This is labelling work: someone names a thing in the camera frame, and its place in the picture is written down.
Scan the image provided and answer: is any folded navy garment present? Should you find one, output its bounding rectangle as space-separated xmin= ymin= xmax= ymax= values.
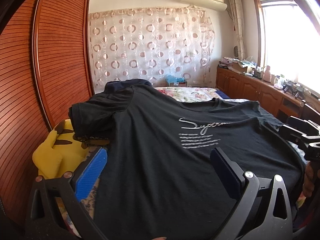
xmin=104 ymin=79 xmax=152 ymax=93

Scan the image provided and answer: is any clutter pile on cabinet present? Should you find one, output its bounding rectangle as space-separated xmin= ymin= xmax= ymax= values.
xmin=221 ymin=57 xmax=256 ymax=73

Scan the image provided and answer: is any yellow plush toy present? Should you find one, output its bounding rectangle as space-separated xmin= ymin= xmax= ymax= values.
xmin=32 ymin=119 xmax=89 ymax=179

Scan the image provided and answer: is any blue item on box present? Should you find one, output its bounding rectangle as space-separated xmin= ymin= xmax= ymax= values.
xmin=165 ymin=75 xmax=187 ymax=86

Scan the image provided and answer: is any person right hand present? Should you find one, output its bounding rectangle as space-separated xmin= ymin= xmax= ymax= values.
xmin=303 ymin=161 xmax=319 ymax=198

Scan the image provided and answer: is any beige window drape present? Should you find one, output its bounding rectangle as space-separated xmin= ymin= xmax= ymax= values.
xmin=229 ymin=0 xmax=246 ymax=60

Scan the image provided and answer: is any wooden side cabinet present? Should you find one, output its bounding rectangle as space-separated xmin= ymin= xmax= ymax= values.
xmin=216 ymin=67 xmax=301 ymax=122

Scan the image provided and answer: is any sheer circle-pattern curtain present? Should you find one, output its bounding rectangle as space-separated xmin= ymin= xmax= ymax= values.
xmin=88 ymin=7 xmax=215 ymax=91

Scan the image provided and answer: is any floral bed blanket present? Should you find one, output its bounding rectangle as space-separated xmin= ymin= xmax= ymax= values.
xmin=156 ymin=87 xmax=248 ymax=102

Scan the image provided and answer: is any wooden slatted wardrobe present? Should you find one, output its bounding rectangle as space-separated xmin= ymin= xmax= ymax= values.
xmin=1 ymin=0 xmax=93 ymax=225

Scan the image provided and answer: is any black printed t-shirt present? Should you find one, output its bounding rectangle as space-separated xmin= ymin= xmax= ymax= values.
xmin=69 ymin=85 xmax=305 ymax=239

